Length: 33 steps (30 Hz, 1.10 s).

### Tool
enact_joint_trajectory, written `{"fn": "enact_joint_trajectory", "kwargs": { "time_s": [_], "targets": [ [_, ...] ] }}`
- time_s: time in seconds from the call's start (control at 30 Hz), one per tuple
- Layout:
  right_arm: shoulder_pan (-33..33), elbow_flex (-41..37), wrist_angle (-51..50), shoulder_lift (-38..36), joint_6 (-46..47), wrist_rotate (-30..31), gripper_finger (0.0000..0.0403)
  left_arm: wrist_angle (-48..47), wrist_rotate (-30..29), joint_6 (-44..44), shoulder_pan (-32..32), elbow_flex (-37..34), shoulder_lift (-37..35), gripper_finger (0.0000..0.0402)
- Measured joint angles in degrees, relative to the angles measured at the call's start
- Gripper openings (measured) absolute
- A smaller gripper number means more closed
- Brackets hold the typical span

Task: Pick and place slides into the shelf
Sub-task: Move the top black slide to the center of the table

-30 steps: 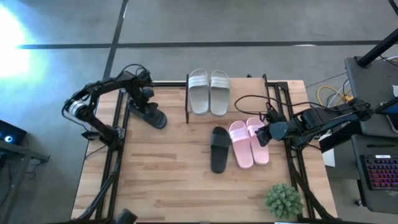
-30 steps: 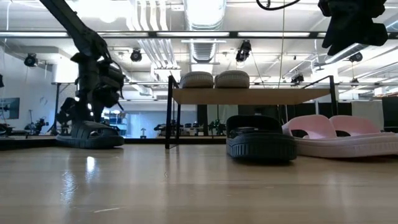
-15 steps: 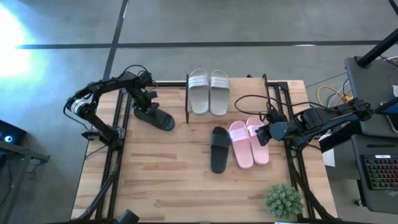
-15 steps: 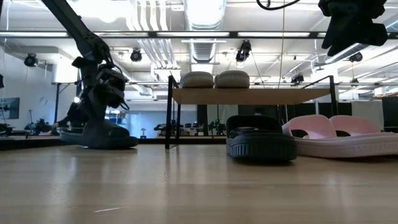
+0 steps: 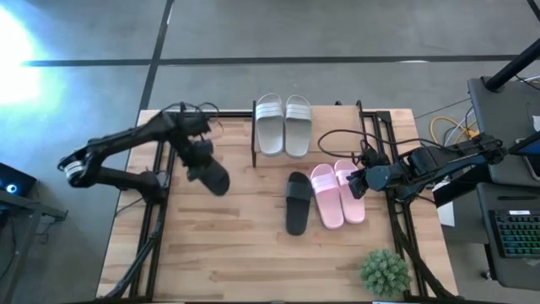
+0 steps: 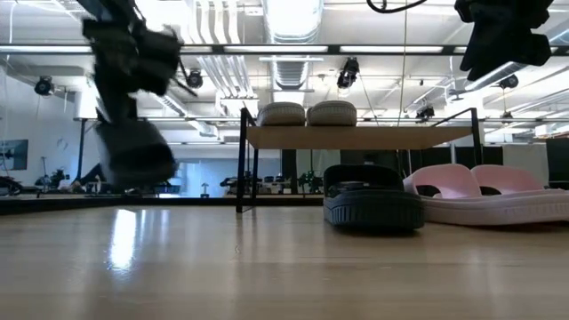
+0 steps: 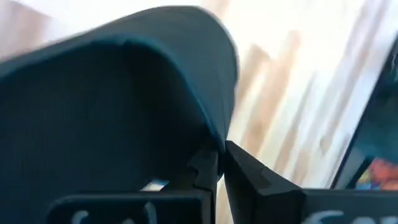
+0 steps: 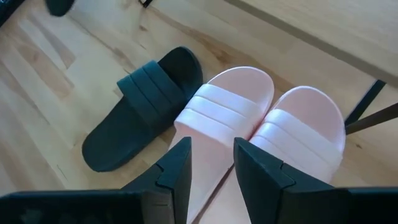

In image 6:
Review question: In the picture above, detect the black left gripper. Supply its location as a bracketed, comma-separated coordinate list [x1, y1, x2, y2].
[81, 18, 184, 126]

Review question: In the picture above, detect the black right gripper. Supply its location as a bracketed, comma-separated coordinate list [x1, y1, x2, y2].
[453, 0, 555, 83]

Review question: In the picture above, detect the black rubber slide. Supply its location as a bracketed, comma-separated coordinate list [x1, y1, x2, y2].
[323, 164, 426, 231]
[94, 118, 179, 193]

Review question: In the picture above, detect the pink rubber slide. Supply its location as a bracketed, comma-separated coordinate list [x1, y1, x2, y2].
[402, 163, 525, 227]
[470, 164, 569, 223]

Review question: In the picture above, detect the black pole stand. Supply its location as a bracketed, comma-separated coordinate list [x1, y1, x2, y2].
[73, 116, 88, 181]

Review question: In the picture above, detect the black partition panel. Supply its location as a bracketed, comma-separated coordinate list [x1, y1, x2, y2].
[545, 137, 569, 190]

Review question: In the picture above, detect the black metal rig frame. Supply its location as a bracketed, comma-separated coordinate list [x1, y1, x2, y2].
[0, 194, 325, 216]

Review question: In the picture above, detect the dark wall picture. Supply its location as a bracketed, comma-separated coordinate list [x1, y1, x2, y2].
[0, 139, 29, 172]

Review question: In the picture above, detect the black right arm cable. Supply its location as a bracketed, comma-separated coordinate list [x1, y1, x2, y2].
[365, 0, 429, 14]

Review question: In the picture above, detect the wooden shelf with black frame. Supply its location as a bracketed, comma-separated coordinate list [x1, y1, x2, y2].
[235, 106, 484, 213]

